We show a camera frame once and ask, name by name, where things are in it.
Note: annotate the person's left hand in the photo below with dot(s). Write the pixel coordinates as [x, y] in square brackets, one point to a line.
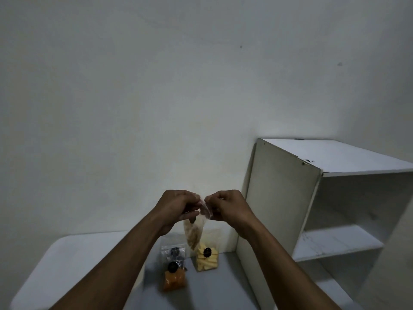
[172, 206]

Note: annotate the person's right hand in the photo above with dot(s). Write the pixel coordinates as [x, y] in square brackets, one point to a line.
[232, 208]

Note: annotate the clear bag of beige curls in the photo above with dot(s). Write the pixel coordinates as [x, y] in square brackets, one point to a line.
[193, 235]

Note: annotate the clear bag of black snacks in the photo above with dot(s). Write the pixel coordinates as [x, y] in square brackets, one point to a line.
[174, 250]

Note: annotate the clear bag of yellow sticks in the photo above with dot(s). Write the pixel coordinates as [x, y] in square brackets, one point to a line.
[206, 259]

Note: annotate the clear bag of orange sticks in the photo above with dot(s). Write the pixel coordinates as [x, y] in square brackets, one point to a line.
[174, 280]

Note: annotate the white plastic storage bin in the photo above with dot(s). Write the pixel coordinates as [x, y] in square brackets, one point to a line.
[74, 261]

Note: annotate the person's right forearm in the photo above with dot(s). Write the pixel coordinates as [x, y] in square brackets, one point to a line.
[290, 271]

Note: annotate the person's left forearm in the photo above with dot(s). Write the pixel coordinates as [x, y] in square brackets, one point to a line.
[106, 267]

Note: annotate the white wooden shelf unit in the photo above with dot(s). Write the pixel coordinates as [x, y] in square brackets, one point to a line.
[277, 203]

